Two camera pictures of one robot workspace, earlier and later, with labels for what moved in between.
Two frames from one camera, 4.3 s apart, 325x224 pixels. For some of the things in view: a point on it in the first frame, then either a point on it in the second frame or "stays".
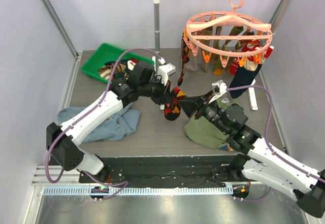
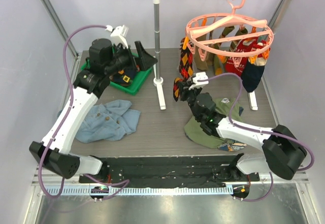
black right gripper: [201, 104] -> [187, 92]
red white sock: [248, 45] -> [230, 66]
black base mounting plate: [165, 171] stays
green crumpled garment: [202, 131] stays
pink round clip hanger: [225, 35] stays
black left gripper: [164, 96] -> [144, 61]
